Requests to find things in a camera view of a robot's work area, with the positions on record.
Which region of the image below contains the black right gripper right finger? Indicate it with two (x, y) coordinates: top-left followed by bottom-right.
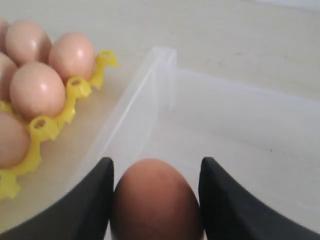
(198, 157), (320, 240)

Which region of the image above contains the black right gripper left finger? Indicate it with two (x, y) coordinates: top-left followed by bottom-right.
(0, 157), (114, 240)

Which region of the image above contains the brown egg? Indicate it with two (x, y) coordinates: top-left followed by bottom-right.
(110, 158), (204, 240)
(9, 61), (66, 121)
(5, 19), (52, 66)
(0, 112), (31, 169)
(0, 17), (10, 54)
(48, 32), (96, 82)
(0, 52), (18, 102)

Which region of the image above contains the clear plastic bin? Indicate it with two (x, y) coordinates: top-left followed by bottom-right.
(68, 47), (320, 231)

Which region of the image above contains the yellow plastic egg tray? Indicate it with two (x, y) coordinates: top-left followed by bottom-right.
(0, 49), (119, 200)

